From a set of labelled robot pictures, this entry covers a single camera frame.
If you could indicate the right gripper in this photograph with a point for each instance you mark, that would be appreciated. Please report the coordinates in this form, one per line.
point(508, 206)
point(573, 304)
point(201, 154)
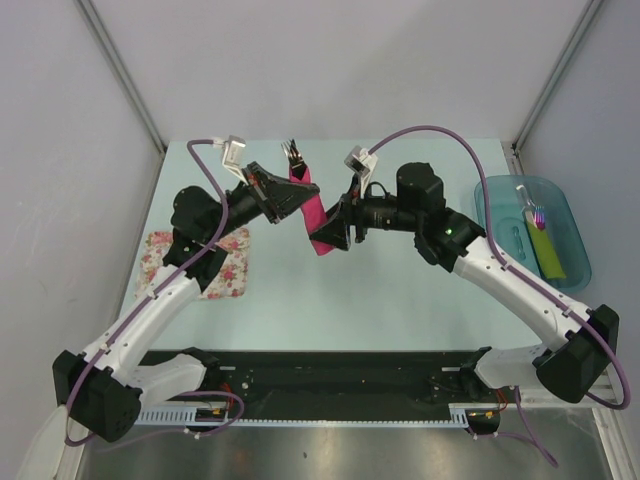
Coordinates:
point(336, 233)

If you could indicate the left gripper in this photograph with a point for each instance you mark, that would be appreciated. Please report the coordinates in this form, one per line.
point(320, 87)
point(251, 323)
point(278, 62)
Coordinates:
point(277, 196)

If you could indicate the pink paper napkin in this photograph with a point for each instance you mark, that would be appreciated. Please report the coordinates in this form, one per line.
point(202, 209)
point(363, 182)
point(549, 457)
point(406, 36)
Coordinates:
point(313, 210)

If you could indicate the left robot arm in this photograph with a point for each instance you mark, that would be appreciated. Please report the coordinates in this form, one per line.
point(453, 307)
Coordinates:
point(105, 387)

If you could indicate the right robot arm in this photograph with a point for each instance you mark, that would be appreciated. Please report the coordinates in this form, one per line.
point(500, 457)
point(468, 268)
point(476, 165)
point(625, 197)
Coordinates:
point(576, 342)

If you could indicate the floral tray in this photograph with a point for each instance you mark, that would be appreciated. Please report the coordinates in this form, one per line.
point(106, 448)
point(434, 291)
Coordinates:
point(232, 279)

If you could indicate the silver utensil in bin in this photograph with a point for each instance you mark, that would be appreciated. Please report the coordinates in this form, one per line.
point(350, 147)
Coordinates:
point(528, 206)

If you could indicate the iridescent fork in bin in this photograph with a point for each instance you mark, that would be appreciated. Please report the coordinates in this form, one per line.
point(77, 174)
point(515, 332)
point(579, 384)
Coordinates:
point(539, 218)

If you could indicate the teal plastic bin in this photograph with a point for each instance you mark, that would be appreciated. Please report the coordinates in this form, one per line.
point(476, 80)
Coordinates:
point(510, 231)

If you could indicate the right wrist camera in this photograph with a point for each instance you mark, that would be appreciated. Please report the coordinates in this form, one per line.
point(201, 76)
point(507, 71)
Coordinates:
point(362, 163)

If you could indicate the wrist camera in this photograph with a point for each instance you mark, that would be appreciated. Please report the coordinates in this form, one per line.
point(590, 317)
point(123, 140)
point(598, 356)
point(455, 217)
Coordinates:
point(362, 163)
point(231, 157)

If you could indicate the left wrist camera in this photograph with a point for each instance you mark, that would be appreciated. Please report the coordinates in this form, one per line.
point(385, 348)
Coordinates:
point(231, 157)

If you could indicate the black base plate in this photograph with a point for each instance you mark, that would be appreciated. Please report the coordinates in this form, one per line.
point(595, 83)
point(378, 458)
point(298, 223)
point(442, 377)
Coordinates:
point(351, 387)

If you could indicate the white cable duct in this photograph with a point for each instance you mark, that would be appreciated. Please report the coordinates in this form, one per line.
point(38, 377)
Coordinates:
point(167, 416)

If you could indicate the aluminium frame rail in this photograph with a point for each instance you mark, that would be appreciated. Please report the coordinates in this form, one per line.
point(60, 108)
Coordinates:
point(539, 397)

